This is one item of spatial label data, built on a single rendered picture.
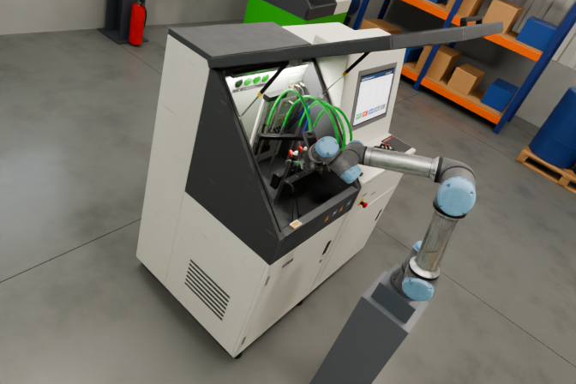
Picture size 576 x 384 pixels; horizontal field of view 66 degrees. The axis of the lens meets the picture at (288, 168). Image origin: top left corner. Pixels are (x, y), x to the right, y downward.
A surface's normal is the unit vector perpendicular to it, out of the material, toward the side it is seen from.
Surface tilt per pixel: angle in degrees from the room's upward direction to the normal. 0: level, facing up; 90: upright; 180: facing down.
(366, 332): 90
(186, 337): 0
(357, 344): 90
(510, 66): 90
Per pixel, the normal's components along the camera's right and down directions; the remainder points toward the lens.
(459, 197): -0.33, 0.32
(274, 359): 0.29, -0.79
